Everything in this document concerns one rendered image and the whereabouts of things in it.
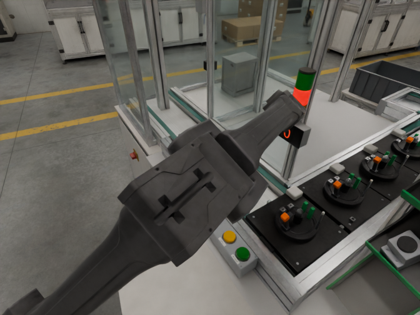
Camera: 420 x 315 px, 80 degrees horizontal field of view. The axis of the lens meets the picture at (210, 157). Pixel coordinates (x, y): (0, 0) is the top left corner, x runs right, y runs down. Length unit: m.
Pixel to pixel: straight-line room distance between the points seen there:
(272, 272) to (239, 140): 0.58
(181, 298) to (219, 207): 0.68
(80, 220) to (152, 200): 2.13
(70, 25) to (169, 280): 5.14
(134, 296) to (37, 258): 1.43
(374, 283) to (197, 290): 0.49
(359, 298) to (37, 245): 2.08
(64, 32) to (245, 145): 5.43
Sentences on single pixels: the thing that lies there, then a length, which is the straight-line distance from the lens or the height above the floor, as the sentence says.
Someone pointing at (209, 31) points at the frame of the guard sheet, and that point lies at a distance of 1.25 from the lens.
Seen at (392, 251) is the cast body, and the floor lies 1.23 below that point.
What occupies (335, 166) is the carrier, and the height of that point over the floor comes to 0.99.
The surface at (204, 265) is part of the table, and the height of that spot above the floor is 0.86.
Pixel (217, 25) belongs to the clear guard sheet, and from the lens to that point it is 1.21.
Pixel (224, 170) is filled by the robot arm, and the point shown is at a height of 1.52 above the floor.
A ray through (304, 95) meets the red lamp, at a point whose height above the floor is 1.34.
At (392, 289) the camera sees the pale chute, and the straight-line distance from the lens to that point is 0.79.
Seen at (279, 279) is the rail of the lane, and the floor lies 0.96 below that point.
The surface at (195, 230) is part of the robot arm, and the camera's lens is 0.21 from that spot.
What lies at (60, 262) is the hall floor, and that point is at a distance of 2.17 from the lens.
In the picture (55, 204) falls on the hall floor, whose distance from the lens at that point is 2.56.
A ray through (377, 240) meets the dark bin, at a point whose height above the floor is 1.20.
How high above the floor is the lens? 1.69
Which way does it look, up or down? 40 degrees down
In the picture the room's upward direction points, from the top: straight up
